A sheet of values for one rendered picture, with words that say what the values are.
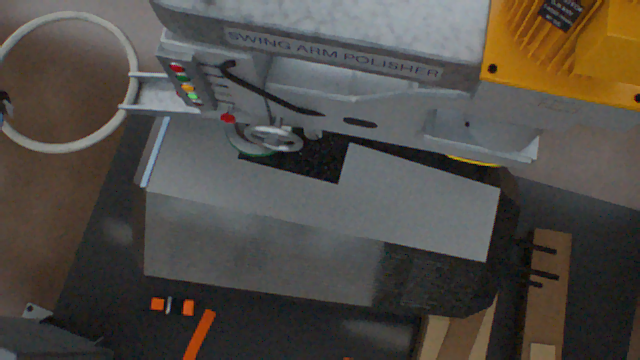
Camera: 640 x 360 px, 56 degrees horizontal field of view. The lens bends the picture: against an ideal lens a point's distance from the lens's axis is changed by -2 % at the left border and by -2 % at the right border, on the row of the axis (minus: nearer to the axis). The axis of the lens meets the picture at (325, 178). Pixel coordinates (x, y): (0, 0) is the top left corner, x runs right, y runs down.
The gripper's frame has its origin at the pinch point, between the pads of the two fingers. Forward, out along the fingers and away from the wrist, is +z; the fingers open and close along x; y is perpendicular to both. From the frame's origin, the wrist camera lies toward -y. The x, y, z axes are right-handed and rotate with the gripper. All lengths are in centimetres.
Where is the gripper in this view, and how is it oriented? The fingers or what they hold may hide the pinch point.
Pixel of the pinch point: (1, 110)
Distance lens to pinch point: 225.8
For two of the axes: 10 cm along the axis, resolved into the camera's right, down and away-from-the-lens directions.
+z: -1.1, 3.4, 9.3
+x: 9.2, -3.3, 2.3
